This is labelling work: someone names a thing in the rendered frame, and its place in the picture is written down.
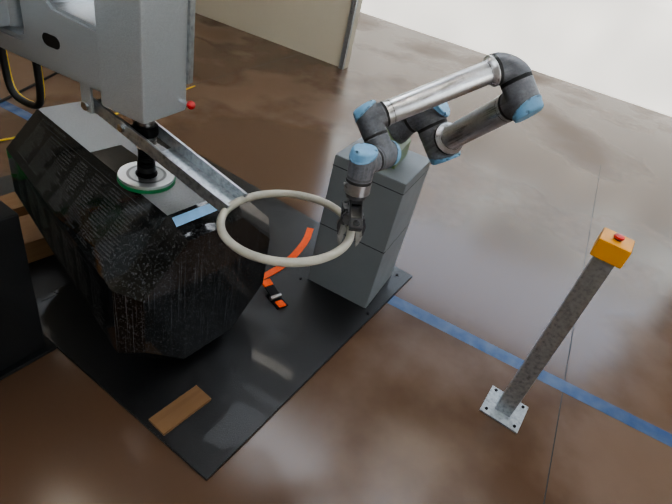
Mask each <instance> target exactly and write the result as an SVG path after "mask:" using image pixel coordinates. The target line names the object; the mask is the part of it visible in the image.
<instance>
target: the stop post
mask: <svg viewBox="0 0 672 504"><path fill-rule="evenodd" d="M615 233H617V232H615V231H612V230H610V229H608V228H606V227H605V228H603V230H602V231H601V233H600V235H599V236H598V238H597V239H596V241H595V243H594V245H593V247H592V249H591V251H590V255H592V258H591V259H590V261H589V262H588V264H587V265H586V267H585V268H584V270H583V271H582V273H581V275H580V276H579V278H578V279H577V281H576V282H575V284H574V285H573V287H572V288H571V290H570V291H569V293H568V295H567V296H566V298H565V299H564V301H563V302H562V304H561V305H560V307H559V308H558V310H557V312H556V313H555V315H554V316H553V318H552V319H551V321H550V322H549V324H548V325H547V327H546V328H545V330H544V332H543V333H542V335H541V336H540V338H539V339H538V341H537V342H536V344H535V345H534V347H533V348H532V350H531V352H530V353H529V355H528V356H527V358H526V359H525V361H524V362H523V364H522V365H521V367H520V368H519V370H518V372H517V373H516V375H515V376H514V378H513V379H512V381H511V382H510V384H509V385H508V387H507V388H506V390H505V392H503V391H502V390H500V389H498V388H497V387H495V386H492V388H491V389H490V391H489V393H488V395H487V397H486V399H485V400H484V402H483V404H482V406H481V408H480V411H482V412H483V413H485V414H486V415H488V416H489V417H491V418H492V419H494V420H496V421H497V422H499V423H500V424H502V425H503V426H505V427H506V428H508V429H509V430H511V431H513V432H514V433H516V434H517V433H518V431H519V428H520V426H521V424H522V421H523V419H524V417H525V414H526V412H527V410H528V407H527V406H526V405H524V404H523V403H521V401H522V399H523V398H524V396H525V395H526V393H527V392H528V390H529V389H530V388H531V386H532V385H533V383H534V382H535V380H536V379H537V378H538V376H539V375H540V373H541V372H542V370H543V369H544V367H545V366H546V365H547V363H548V362H549V360H550V359H551V357H552V356H553V354H554V353H555V352H556V350H557V349H558V347H559V346H560V344H561V343H562V341H563V340H564V339H565V337H566V336H567V334H568V333H569V331H570V330H571V329H572V327H573V326H574V324H575V323H576V321H577V320H578V318H579V317H580V316H581V314H582V313H583V311H584V310H585V308H586V307H587V305H588V304H589V303H590V301H591V300H592V298H593V297H594V295H595V294H596V292H597V291H598V290H599V288H600V287H601V285H602V284H603V282H604V281H605V279H606V278H607V277H608V275H609V274H610V272H611V271H612V269H613V268H614V267H617V268H619V269H620V268H622V266H623V265H624V263H625V262H626V261H627V259H628V258H629V256H630V255H631V253H632V250H633V247H634V243H635V241H634V240H632V239H630V238H628V237H626V236H624V237H625V240H623V241H620V240H617V239H616V238H615V237H614V234H615Z"/></svg>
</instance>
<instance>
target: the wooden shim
mask: <svg viewBox="0 0 672 504"><path fill-rule="evenodd" d="M210 401H211V398H210V397H209V396H208V395H207V394H206V393H205V392H204V391H203V390H202V389H201V388H199V387H198V386H197V385H196V386H194V387H193V388H191V389H190V390H189V391H187V392H186V393H184V394H183V395H182V396H180V397H179V398H177V399H176V400H174V401H173V402H172V403H170V404H169V405H167V406H166V407H165V408H163V409H162V410H160V411H159V412H158V413H156V414H155V415H153V416H152V417H150V418H149V422H150V423H151V424H152V425H153V426H154V427H155V428H156V429H157V430H158V431H159V432H160V433H161V434H162V435H163V436H165V435H166V434H167V433H169V432H170V431H171V430H173V429H174V428H175V427H177V426H178V425H179V424H180V423H182V422H183V421H184V420H186V419H187V418H188V417H190V416H191V415H192V414H194V413H195V412H196V411H198V410H199V409H200V408H202V407H203V406H204V405H206V404H207V403H208V402H210Z"/></svg>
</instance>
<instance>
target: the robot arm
mask: <svg viewBox="0 0 672 504"><path fill-rule="evenodd" d="M488 85H490V86H492V87H496V86H500V88H501V90H502V94H501V95H499V96H498V97H496V98H494V99H493V100H491V101H489V102H487V103H486V104H484V105H482V106H481V107H479V108H477V109H476V110H474V111H472V112H470V113H469V114H467V115H465V116H464V117H462V118H460V119H458V120H457V121H455V122H453V123H449V122H448V120H447V118H446V117H448V116H449V115H450V108H449V105H448V103H447V102H448V101H450V100H453V99H455V98H458V97H460V96H463V95H465V94H468V93H470V92H473V91H475V90H478V89H480V88H483V87H485V86H488ZM543 107H544V103H543V100H542V96H541V95H540V92H539V89H538V87H537V84H536V82H535V79H534V77H533V74H532V70H531V68H530V67H529V65H528V64H527V63H526V62H525V61H523V60H522V59H521V58H519V57H517V56H515V55H512V54H510V53H505V52H495V53H491V54H489V55H486V56H485V57H484V58H483V61H482V62H480V63H478V64H475V65H473V66H470V67H468V68H465V69H463V70H460V71H458V72H455V73H453V74H450V75H448V76H445V77H443V78H440V79H438V80H435V81H433V82H430V83H427V84H425V85H422V86H420V87H417V88H415V89H412V90H410V91H407V92H405V93H402V94H400V95H397V96H395V97H392V98H390V99H387V100H385V101H380V102H378V103H376V101H375V100H370V101H368V102H366V103H364V104H362V105H361V106H359V107H358V108H356V109H355V110H354V112H353V116H354V118H355V123H356V124H357V126H358V128H359V131H360V133H361V136H362V138H363V140H364V143H362V144H361V143H358V144H355V145H354V146H353V147H352V148H351V152H350V154H349V163H348V169H347V175H346V182H343V184H344V185H345V186H344V191H345V193H346V197H347V198H348V200H347V201H342V207H341V216H340V218H339V219H338V221H337V242H338V245H340V244H341V243H342V239H343V235H344V233H345V232H346V231H347V227H346V225H347V226H348V225H349V231H355V234H356V235H355V241H354V246H355V247H356V246H357V245H358V243H359V242H360V240H361V238H362V236H363V234H364V231H365V229H366V224H365V218H363V217H364V214H363V200H365V199H366V197H367V196H368V195H369V194H370V189H371V184H372V179H373V174H374V173H376V172H378V171H381V170H384V169H387V168H391V167H392V166H394V165H396V164H397V163H398V162H399V160H400V158H401V149H400V146H399V145H398V143H400V144H401V143H404V142H406V141H407V140H408V139H409V138H410V137H411V136H412V135H413V134H414V133H415V132H418V134H419V137H420V139H421V142H422V144H423V147H424V149H425V152H426V154H427V156H428V159H429V161H430V163H431V164H432V165H437V164H440V163H443V162H446V161H449V160H451V159H454V158H456V157H458V156H460V155H461V153H460V150H461V148H462V147H463V145H464V144H466V143H468V142H470V141H472V140H474V139H476V138H479V137H481V136H483V135H485V134H487V133H489V132H491V131H493V130H495V129H497V128H499V127H501V126H503V125H505V124H507V123H509V122H511V121H514V122H515V123H519V122H522V121H524V120H526V119H528V118H530V117H531V116H533V115H535V114H537V113H538V112H539V111H541V110H542V109H543ZM386 127H387V128H386ZM387 129H388V131H389V133H390V135H391V136H392V138H393V139H394V140H395V141H396V142H398V143H396V142H395V141H393V140H391V139H390V136H389V134H388V131H387ZM345 224H346V225H345Z"/></svg>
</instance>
